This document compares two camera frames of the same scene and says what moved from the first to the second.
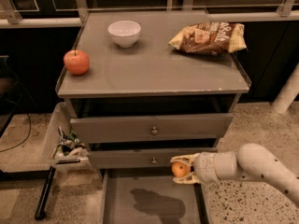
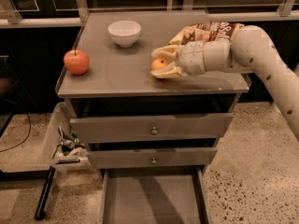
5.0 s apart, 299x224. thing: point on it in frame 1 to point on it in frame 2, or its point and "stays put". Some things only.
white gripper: [204, 168] to [192, 59]
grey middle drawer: [155, 158] stays put
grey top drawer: [115, 129] stays put
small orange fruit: [180, 169] to [159, 63]
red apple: [77, 62] stays put
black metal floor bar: [40, 211] stays put
